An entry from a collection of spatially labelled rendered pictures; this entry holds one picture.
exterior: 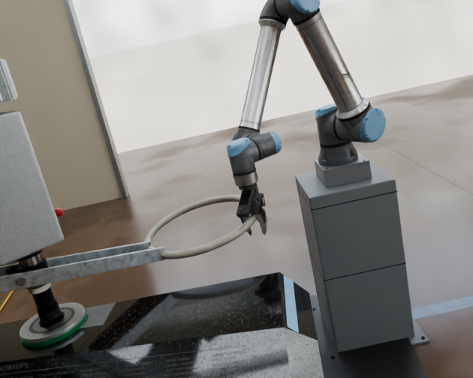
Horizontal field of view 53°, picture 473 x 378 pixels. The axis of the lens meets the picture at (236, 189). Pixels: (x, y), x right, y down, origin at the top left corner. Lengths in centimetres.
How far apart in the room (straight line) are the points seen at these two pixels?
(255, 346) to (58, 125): 530
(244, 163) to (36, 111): 492
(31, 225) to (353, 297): 152
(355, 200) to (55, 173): 491
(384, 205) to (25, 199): 151
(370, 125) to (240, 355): 115
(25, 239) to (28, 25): 502
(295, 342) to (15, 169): 94
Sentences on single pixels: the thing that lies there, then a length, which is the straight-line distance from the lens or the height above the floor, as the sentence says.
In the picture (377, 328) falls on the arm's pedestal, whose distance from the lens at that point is 254.
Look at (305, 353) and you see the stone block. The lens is 141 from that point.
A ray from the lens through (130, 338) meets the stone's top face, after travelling 153.
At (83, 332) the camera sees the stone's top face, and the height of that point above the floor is 80.
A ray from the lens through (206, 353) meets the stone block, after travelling 141.
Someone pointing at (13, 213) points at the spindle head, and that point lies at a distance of 153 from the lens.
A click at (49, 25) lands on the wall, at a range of 633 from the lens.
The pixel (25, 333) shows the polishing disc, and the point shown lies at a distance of 176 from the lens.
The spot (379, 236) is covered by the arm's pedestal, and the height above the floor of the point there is 59.
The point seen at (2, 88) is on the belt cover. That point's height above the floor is 159.
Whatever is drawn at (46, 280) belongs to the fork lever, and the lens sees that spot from 165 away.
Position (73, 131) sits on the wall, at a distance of 635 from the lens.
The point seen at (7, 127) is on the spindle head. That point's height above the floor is 148.
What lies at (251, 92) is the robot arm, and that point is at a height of 137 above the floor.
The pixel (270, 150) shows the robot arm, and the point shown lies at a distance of 181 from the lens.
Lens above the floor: 156
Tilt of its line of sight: 17 degrees down
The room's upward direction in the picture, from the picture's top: 13 degrees counter-clockwise
